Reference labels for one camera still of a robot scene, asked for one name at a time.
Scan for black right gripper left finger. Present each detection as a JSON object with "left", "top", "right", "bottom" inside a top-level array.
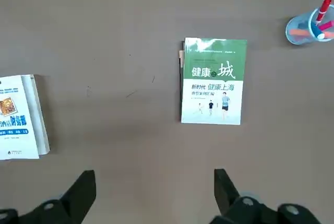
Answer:
[{"left": 0, "top": 169, "right": 97, "bottom": 224}]

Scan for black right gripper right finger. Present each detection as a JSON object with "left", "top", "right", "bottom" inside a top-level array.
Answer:
[{"left": 212, "top": 168, "right": 323, "bottom": 224}]

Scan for white blue cover book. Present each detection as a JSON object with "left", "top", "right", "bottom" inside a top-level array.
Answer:
[{"left": 0, "top": 74, "right": 50, "bottom": 161}]

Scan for green white cover book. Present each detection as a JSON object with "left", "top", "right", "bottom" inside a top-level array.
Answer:
[{"left": 178, "top": 38, "right": 248, "bottom": 125}]

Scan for orange marker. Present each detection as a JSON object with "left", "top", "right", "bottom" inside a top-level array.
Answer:
[{"left": 289, "top": 28, "right": 311, "bottom": 37}]

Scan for clear plastic pen cup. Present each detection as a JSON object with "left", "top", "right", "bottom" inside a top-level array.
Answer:
[{"left": 285, "top": 8, "right": 334, "bottom": 45}]

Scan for blue marker white cap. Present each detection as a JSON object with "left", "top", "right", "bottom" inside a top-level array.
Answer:
[{"left": 316, "top": 31, "right": 334, "bottom": 40}]

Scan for magenta marker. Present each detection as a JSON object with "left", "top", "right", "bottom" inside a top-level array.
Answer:
[{"left": 317, "top": 20, "right": 334, "bottom": 32}]

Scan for red marker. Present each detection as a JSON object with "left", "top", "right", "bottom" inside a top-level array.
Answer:
[{"left": 315, "top": 0, "right": 332, "bottom": 26}]

